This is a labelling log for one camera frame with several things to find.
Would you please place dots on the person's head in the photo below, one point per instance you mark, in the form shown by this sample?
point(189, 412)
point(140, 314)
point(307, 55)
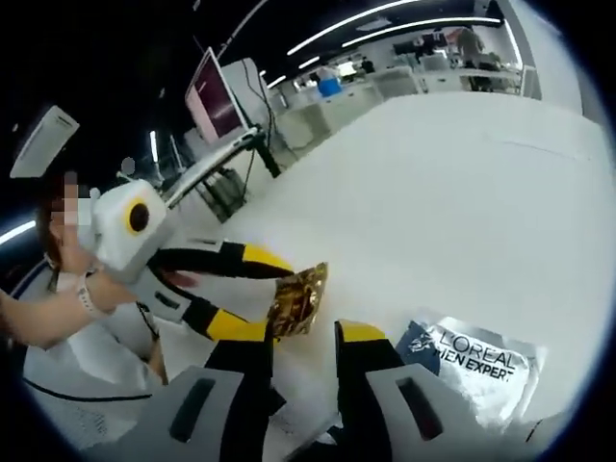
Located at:
point(47, 236)

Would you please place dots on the white standing desk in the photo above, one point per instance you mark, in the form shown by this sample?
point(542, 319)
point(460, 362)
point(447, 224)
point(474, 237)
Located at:
point(212, 168)

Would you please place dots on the person's left hand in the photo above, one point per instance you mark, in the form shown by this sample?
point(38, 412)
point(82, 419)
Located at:
point(113, 293)

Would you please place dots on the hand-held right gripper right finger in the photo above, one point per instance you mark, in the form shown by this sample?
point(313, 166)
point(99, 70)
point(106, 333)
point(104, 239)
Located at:
point(366, 380)

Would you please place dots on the white ceiling panel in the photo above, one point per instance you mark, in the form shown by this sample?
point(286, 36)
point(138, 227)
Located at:
point(45, 139)

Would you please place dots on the green silver skincare sachet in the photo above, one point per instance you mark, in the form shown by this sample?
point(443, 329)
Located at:
point(471, 366)

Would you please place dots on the white wrist watch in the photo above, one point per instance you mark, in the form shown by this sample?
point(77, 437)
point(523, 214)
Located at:
point(87, 294)

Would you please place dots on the row of white office desks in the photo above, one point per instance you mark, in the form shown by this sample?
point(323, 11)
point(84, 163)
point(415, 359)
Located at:
point(385, 91)

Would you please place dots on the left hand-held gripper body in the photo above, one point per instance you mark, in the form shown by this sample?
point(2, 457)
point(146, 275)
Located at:
point(125, 240)

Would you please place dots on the gold foil skincare sachet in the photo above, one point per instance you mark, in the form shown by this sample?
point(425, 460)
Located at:
point(298, 298)

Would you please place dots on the short ceiling light tube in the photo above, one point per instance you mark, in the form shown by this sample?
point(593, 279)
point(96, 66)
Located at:
point(153, 144)

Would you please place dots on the blue plastic bin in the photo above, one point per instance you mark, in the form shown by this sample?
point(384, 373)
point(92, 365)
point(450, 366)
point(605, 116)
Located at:
point(329, 86)

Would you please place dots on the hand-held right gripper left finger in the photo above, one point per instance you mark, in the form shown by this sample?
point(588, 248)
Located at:
point(240, 375)

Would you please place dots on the monitor with red screen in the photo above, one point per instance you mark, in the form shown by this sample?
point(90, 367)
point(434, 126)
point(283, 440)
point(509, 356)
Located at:
point(214, 103)

